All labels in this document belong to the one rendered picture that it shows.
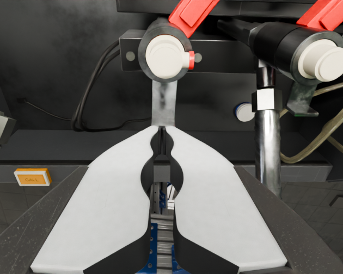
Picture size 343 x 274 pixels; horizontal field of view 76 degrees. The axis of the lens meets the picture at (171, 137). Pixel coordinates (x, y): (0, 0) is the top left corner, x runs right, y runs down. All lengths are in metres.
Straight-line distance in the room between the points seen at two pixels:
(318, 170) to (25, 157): 0.53
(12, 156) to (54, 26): 0.24
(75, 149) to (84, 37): 0.20
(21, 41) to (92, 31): 0.12
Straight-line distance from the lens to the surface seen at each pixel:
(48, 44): 0.47
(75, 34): 0.45
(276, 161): 0.18
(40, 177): 0.44
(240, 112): 0.47
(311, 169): 0.48
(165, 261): 0.81
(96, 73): 0.27
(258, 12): 0.29
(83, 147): 0.45
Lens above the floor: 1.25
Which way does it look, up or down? 58 degrees down
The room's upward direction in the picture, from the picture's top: 176 degrees clockwise
